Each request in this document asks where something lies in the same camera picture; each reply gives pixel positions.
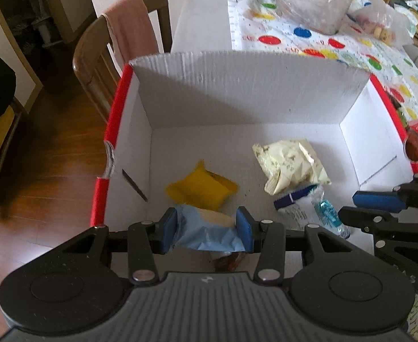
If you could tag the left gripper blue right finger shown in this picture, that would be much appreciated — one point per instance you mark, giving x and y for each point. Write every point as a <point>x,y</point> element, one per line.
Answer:
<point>266,238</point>

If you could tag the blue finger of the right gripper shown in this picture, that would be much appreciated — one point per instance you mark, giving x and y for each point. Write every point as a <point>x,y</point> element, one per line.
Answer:
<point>375,222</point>
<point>382,201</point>

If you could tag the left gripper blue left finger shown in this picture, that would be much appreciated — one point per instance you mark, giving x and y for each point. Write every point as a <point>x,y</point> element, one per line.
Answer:
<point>146,239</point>

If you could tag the light blue snack packet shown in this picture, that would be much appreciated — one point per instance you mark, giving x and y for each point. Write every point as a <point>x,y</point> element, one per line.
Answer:
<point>205,230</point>

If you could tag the yellow snack packet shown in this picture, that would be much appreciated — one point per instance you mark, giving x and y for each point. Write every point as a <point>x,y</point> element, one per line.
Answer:
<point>202,189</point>

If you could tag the cream snack bag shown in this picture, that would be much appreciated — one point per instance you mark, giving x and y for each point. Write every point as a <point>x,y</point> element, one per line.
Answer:
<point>288,163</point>

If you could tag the dark red wrapper in box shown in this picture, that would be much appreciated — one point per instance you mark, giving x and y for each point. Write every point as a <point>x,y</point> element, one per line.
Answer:
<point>226,262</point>

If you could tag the white blue candy packet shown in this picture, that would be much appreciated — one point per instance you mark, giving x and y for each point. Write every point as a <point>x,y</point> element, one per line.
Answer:
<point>309,206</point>

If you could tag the red and white cardboard box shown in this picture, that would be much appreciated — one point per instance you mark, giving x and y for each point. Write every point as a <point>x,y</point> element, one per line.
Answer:
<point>173,110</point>

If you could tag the clear bag with biscuits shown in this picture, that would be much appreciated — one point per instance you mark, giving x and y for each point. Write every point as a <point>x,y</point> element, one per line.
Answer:
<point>379,19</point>

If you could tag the pink cloth on chair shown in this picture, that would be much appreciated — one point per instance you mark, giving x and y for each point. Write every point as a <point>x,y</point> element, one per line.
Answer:
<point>131,31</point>

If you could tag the wooden chair with pink cloth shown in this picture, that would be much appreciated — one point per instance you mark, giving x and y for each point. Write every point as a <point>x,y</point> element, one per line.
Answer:
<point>94,63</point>

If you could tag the polka dot tablecloth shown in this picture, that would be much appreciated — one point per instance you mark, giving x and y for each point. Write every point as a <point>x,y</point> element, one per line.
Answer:
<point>257,25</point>

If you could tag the dark wooden bookshelf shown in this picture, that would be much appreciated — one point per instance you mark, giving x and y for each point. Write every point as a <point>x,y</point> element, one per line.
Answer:
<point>38,36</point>

